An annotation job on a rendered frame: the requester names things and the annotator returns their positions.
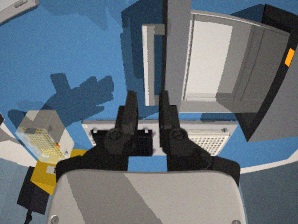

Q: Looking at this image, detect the yellow open-top bin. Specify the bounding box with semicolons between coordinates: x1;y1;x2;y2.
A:
30;149;88;195

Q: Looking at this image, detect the blue bench mat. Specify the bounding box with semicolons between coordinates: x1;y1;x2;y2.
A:
0;0;298;168

